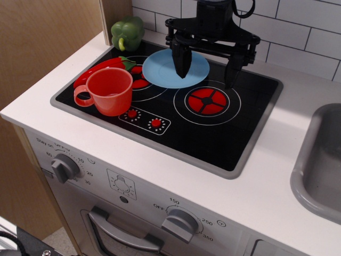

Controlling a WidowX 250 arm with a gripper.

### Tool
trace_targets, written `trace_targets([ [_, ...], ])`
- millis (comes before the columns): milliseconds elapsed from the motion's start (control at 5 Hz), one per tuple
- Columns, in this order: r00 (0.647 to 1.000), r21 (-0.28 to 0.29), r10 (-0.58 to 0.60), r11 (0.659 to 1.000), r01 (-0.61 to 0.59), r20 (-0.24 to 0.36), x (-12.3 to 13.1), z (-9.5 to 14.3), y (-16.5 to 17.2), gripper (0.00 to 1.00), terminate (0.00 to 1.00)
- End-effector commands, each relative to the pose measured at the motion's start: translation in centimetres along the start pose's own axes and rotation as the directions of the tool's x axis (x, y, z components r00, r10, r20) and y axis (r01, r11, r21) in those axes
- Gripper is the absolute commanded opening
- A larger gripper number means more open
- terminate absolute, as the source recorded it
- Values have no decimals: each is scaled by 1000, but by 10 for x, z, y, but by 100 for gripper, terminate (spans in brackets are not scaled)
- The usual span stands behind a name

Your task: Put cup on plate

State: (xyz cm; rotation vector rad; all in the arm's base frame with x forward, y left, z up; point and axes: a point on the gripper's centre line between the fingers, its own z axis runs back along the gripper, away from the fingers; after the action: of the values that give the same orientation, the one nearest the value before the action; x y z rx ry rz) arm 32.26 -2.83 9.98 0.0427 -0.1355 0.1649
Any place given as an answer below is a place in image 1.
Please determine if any black toy stovetop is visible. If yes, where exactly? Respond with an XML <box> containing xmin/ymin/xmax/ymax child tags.
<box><xmin>51</xmin><ymin>41</ymin><xmax>283</xmax><ymax>179</ymax></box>

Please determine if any red plastic cup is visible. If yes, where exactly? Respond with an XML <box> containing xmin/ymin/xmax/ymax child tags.
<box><xmin>74</xmin><ymin>68</ymin><xmax>133</xmax><ymax>116</ymax></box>

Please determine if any grey timer knob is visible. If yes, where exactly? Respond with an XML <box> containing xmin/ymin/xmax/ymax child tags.
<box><xmin>51</xmin><ymin>154</ymin><xmax>80</xmax><ymax>183</ymax></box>

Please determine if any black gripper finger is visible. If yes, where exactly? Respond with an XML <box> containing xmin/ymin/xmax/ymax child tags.
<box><xmin>224</xmin><ymin>54</ymin><xmax>244</xmax><ymax>89</ymax></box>
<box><xmin>171</xmin><ymin>40</ymin><xmax>192</xmax><ymax>78</ymax></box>

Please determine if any grey temperature knob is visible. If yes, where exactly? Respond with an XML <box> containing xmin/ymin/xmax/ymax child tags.
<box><xmin>161</xmin><ymin>208</ymin><xmax>199</xmax><ymax>244</ymax></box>

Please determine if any black cable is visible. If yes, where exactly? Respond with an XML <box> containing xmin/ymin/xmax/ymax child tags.
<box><xmin>231</xmin><ymin>0</ymin><xmax>256</xmax><ymax>19</ymax></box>

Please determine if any green toy bell pepper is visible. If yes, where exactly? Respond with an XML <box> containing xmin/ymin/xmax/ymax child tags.
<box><xmin>111</xmin><ymin>16</ymin><xmax>144</xmax><ymax>52</ymax></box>

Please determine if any blue plastic plate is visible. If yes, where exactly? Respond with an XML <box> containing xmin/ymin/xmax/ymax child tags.
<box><xmin>142</xmin><ymin>49</ymin><xmax>210</xmax><ymax>89</ymax></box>

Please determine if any red toy chili pepper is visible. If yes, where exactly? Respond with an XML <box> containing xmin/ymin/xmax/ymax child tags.
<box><xmin>73</xmin><ymin>56</ymin><xmax>136</xmax><ymax>89</ymax></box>

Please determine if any grey oven door handle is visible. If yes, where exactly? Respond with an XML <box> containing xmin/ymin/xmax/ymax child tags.
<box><xmin>88</xmin><ymin>207</ymin><xmax>164</xmax><ymax>253</ymax></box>

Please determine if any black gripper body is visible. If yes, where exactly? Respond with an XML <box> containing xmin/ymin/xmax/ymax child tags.
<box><xmin>165</xmin><ymin>1</ymin><xmax>261</xmax><ymax>64</ymax></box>

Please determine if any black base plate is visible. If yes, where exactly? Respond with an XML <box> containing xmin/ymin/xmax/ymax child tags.
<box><xmin>1</xmin><ymin>227</ymin><xmax>62</xmax><ymax>255</ymax></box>

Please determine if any grey toy sink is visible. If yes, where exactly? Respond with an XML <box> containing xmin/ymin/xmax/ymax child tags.
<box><xmin>290</xmin><ymin>103</ymin><xmax>340</xmax><ymax>224</ymax></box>

